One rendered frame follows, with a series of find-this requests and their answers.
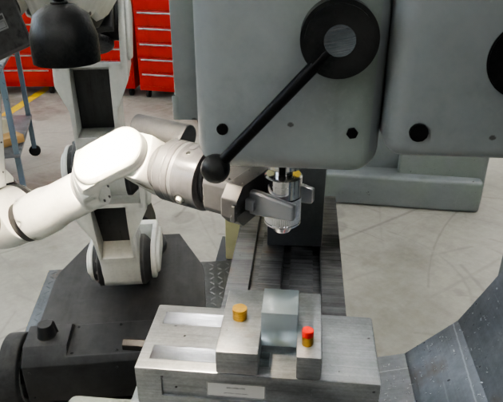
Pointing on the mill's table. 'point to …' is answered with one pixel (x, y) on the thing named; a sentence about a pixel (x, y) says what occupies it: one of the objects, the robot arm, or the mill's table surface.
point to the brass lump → (239, 313)
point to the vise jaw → (240, 335)
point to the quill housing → (229, 15)
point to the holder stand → (301, 233)
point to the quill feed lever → (314, 16)
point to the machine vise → (276, 376)
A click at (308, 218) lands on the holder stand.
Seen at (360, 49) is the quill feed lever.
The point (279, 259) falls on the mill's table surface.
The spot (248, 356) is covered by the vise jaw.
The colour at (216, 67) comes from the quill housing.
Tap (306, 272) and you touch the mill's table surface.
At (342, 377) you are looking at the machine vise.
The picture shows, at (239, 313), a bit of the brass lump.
